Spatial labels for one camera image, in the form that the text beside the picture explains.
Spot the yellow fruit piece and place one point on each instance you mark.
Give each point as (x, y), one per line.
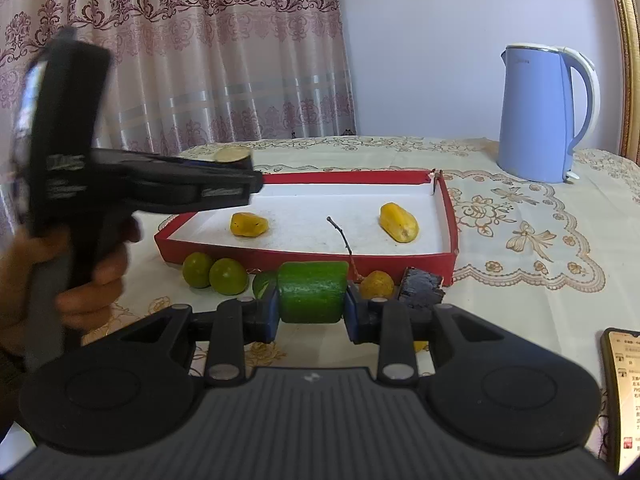
(398, 222)
(247, 225)

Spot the green cucumber piece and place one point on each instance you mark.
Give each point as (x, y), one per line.
(312, 292)

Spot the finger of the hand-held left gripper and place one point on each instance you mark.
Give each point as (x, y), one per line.
(225, 182)

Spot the green lime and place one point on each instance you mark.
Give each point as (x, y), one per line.
(229, 276)
(196, 270)

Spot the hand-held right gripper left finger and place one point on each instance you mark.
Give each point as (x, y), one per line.
(273, 312)

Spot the person's left hand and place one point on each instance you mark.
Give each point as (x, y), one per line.
(100, 290)

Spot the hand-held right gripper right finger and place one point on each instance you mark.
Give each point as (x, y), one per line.
(350, 316)

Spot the pink patterned curtain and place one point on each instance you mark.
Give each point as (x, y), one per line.
(200, 60)

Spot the dark purple sugarcane piece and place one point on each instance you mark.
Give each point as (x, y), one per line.
(419, 289)

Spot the red cardboard box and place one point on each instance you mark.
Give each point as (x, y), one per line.
(300, 200)

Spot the smartphone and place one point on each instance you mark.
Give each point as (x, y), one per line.
(624, 400)

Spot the blue electric kettle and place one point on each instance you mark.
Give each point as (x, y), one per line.
(532, 115)

